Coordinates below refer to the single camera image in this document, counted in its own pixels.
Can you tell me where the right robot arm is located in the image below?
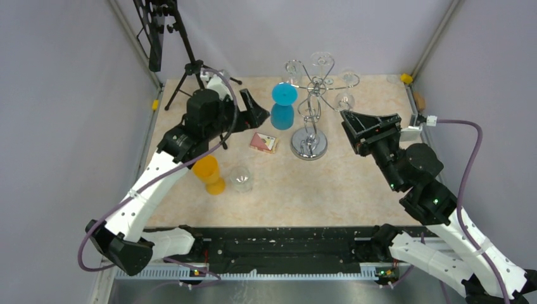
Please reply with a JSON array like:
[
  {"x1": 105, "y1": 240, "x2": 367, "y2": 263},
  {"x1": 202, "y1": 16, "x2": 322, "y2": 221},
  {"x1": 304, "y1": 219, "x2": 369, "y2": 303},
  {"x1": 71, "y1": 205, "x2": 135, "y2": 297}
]
[{"x1": 341, "y1": 110, "x2": 536, "y2": 303}]

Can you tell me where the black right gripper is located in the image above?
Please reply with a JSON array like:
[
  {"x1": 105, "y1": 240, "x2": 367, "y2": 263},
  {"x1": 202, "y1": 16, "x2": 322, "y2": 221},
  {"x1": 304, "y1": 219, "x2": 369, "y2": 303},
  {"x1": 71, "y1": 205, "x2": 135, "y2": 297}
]
[{"x1": 339, "y1": 110, "x2": 402, "y2": 191}]

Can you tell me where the black tripod stand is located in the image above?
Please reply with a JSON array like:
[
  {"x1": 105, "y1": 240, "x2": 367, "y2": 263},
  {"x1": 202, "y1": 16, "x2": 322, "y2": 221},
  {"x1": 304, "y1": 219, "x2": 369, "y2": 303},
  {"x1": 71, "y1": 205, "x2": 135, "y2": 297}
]
[{"x1": 157, "y1": 1, "x2": 243, "y2": 154}]

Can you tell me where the blue wine glass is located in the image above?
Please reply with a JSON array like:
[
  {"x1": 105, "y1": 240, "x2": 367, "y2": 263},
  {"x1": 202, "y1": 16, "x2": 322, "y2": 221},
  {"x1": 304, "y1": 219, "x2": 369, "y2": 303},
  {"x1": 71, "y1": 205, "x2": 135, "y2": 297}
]
[{"x1": 270, "y1": 82, "x2": 298, "y2": 130}]

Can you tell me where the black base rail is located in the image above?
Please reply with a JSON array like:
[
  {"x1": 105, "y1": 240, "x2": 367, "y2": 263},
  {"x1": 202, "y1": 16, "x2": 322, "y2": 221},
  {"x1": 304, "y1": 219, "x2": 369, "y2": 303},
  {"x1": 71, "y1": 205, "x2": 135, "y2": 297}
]
[{"x1": 166, "y1": 225, "x2": 395, "y2": 277}]

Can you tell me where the playing card box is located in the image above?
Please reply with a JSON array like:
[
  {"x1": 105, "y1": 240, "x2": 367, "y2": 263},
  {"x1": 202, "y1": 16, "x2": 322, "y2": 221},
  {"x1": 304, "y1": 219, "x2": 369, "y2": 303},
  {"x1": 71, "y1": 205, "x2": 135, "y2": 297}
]
[{"x1": 249, "y1": 132, "x2": 279, "y2": 154}]

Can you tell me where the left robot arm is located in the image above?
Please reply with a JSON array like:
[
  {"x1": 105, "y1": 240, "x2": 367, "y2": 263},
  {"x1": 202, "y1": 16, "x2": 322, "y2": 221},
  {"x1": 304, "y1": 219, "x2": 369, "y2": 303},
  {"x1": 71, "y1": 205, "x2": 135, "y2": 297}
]
[{"x1": 85, "y1": 89, "x2": 270, "y2": 276}]

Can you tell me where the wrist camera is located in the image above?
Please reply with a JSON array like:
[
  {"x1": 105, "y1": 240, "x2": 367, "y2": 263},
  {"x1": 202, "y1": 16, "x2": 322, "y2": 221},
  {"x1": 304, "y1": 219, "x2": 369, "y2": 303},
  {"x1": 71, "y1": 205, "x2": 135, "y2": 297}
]
[
  {"x1": 400, "y1": 113, "x2": 438, "y2": 142},
  {"x1": 200, "y1": 70, "x2": 231, "y2": 99}
]

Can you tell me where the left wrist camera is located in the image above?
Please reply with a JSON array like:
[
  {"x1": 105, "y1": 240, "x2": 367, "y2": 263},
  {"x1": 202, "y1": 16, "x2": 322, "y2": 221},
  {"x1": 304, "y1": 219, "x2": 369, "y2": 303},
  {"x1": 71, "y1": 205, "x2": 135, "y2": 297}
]
[{"x1": 200, "y1": 70, "x2": 231, "y2": 99}]

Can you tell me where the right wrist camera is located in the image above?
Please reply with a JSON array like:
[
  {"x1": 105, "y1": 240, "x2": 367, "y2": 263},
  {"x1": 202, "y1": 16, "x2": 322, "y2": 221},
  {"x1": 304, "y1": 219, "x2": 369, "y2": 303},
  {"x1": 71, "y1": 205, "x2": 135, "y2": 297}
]
[{"x1": 400, "y1": 113, "x2": 438, "y2": 142}]

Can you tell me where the clear small wine glass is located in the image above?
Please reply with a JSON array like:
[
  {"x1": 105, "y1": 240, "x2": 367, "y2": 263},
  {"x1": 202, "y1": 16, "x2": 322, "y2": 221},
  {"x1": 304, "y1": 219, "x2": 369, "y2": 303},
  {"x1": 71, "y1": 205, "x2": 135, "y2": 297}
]
[{"x1": 335, "y1": 68, "x2": 360, "y2": 111}]

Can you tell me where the yellow wine glass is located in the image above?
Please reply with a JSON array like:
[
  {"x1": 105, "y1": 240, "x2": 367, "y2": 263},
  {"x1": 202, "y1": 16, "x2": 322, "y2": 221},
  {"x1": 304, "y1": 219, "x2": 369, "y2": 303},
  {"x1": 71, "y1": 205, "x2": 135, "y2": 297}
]
[{"x1": 191, "y1": 155, "x2": 226, "y2": 195}]

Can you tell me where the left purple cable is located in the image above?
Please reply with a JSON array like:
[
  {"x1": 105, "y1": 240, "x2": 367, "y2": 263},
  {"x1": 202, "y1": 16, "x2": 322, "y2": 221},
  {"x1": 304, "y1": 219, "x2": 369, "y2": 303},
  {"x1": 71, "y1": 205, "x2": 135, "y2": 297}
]
[{"x1": 77, "y1": 68, "x2": 239, "y2": 273}]

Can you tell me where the clear patterned wine glass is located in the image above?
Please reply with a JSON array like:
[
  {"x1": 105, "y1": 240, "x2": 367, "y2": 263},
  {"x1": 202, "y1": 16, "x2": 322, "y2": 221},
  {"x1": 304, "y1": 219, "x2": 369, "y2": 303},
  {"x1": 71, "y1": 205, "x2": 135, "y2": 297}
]
[{"x1": 229, "y1": 166, "x2": 253, "y2": 193}]

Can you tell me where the black perforated plate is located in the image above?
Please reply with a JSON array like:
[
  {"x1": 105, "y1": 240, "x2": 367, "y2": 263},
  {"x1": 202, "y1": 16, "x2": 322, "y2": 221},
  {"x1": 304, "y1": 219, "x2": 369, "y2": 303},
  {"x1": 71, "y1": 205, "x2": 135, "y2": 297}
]
[{"x1": 133, "y1": 0, "x2": 166, "y2": 72}]

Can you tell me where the yellow corner clamp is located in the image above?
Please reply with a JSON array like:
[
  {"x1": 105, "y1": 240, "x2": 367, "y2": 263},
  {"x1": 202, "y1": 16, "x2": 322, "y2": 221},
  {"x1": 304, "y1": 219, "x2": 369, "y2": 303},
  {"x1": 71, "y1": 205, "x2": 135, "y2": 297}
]
[{"x1": 400, "y1": 73, "x2": 414, "y2": 85}]

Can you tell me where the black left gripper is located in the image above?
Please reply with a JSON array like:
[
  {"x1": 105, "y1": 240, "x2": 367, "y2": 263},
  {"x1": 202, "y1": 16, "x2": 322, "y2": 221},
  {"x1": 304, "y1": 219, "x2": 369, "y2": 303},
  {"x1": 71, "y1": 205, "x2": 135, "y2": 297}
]
[{"x1": 205, "y1": 87, "x2": 270, "y2": 140}]

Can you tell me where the purple cable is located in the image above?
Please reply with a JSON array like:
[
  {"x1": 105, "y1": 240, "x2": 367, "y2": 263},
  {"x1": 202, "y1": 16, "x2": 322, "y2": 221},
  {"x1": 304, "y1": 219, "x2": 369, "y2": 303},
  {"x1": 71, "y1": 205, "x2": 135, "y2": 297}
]
[
  {"x1": 77, "y1": 68, "x2": 239, "y2": 273},
  {"x1": 436, "y1": 119, "x2": 510, "y2": 304}
]

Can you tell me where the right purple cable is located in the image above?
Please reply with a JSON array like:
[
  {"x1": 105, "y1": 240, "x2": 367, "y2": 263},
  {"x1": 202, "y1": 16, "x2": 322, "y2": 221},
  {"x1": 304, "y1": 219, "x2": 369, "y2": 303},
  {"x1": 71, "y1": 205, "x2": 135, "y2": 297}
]
[{"x1": 436, "y1": 119, "x2": 510, "y2": 304}]

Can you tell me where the chrome wine glass rack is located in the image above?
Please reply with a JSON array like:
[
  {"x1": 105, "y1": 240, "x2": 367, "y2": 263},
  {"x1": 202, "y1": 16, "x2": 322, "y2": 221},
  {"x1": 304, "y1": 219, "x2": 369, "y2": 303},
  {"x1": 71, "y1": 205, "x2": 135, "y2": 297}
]
[{"x1": 284, "y1": 51, "x2": 346, "y2": 161}]

